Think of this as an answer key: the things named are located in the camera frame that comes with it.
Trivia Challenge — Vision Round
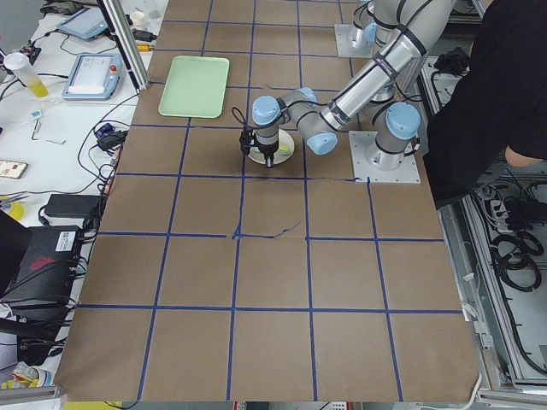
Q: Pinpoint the white round plate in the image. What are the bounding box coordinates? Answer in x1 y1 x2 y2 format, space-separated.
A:
248 129 295 165

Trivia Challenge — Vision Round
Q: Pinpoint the light green plastic tray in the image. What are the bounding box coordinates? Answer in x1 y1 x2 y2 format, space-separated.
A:
158 56 230 119

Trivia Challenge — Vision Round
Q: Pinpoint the black power adapter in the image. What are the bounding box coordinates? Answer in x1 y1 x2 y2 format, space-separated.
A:
44 194 100 219

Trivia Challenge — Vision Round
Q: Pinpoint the teach pendant with red button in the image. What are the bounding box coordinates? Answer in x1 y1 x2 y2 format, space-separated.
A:
62 54 122 100

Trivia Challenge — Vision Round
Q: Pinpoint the white paper cup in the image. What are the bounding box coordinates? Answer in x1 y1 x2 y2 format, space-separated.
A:
129 10 147 30

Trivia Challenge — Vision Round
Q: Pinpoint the person in black shirt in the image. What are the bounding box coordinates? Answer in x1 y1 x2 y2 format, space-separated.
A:
424 1 546 208

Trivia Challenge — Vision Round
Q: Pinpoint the black computer box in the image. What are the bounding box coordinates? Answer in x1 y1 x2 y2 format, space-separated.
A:
1 225 84 307

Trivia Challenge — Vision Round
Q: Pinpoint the smartphone on table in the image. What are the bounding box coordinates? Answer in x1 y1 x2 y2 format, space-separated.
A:
0 160 28 179

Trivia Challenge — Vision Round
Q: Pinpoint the bottle with yellow liquid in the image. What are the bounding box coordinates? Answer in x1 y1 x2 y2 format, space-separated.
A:
3 52 49 97

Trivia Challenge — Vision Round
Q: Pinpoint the aluminium frame post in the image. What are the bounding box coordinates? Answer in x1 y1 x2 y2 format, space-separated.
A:
97 0 150 91

